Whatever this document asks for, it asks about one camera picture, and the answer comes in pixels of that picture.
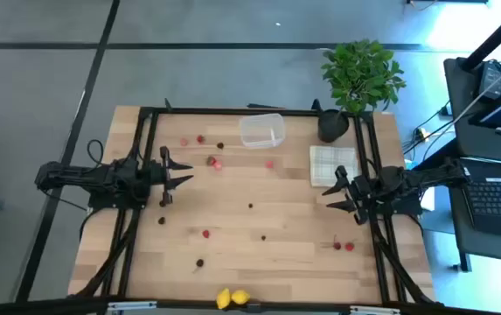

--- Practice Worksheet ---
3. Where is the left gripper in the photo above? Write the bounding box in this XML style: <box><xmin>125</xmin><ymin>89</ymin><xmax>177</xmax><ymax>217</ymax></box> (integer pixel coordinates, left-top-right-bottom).
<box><xmin>138</xmin><ymin>146</ymin><xmax>195</xmax><ymax>207</ymax></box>

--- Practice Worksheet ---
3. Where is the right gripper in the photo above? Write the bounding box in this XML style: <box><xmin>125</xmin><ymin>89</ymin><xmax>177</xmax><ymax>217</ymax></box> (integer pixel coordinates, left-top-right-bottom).
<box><xmin>321</xmin><ymin>164</ymin><xmax>382</xmax><ymax>227</ymax></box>

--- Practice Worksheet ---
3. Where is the clear plastic tupperware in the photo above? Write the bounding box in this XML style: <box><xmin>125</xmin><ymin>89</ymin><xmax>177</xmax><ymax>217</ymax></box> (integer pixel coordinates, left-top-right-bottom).
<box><xmin>239</xmin><ymin>112</ymin><xmax>287</xmax><ymax>150</ymax></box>

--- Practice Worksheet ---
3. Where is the yellow lemon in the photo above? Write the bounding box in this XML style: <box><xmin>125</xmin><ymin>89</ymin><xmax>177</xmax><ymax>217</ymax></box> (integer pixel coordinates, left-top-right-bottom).
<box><xmin>215</xmin><ymin>287</ymin><xmax>232</xmax><ymax>311</ymax></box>
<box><xmin>231</xmin><ymin>289</ymin><xmax>252</xmax><ymax>306</ymax></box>

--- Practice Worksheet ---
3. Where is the checked white cloth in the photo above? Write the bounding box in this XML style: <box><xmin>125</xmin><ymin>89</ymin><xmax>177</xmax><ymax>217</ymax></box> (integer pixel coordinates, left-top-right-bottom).
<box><xmin>309</xmin><ymin>144</ymin><xmax>359</xmax><ymax>188</ymax></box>

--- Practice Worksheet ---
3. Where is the white box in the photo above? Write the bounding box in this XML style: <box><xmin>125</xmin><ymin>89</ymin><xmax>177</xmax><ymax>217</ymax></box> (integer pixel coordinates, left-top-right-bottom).
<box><xmin>420</xmin><ymin>192</ymin><xmax>436</xmax><ymax>213</ymax></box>

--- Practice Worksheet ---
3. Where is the green plant in black pot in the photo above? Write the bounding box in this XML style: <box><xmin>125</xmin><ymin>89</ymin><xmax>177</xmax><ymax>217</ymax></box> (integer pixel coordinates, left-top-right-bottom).
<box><xmin>317</xmin><ymin>38</ymin><xmax>407</xmax><ymax>144</ymax></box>

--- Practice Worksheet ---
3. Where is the black desk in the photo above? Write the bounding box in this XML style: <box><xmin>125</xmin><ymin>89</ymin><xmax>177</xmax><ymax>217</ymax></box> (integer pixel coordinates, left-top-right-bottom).
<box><xmin>443</xmin><ymin>56</ymin><xmax>501</xmax><ymax>266</ymax></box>

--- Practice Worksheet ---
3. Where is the black laptop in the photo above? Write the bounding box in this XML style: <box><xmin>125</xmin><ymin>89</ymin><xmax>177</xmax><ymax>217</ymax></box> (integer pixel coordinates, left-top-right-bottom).
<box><xmin>459</xmin><ymin>157</ymin><xmax>501</xmax><ymax>240</ymax></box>

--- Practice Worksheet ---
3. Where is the black power adapter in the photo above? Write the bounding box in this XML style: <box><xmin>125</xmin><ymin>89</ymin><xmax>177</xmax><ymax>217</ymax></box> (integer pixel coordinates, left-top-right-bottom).
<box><xmin>478</xmin><ymin>59</ymin><xmax>501</xmax><ymax>102</ymax></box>

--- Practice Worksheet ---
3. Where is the black gantry beam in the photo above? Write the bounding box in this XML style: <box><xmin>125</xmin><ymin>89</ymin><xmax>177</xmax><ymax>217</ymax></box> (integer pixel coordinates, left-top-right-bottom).
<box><xmin>0</xmin><ymin>296</ymin><xmax>501</xmax><ymax>315</ymax></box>

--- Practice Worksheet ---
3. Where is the black pole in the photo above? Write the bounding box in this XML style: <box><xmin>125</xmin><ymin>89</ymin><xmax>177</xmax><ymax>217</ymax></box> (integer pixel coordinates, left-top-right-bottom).
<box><xmin>459</xmin><ymin>0</ymin><xmax>501</xmax><ymax>74</ymax></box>

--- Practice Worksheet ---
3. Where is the silver metal bracket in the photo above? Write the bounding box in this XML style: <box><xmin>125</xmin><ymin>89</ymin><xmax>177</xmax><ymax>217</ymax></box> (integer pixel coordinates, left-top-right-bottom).
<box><xmin>348</xmin><ymin>305</ymin><xmax>402</xmax><ymax>315</ymax></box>
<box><xmin>107</xmin><ymin>300</ymin><xmax>158</xmax><ymax>313</ymax></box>

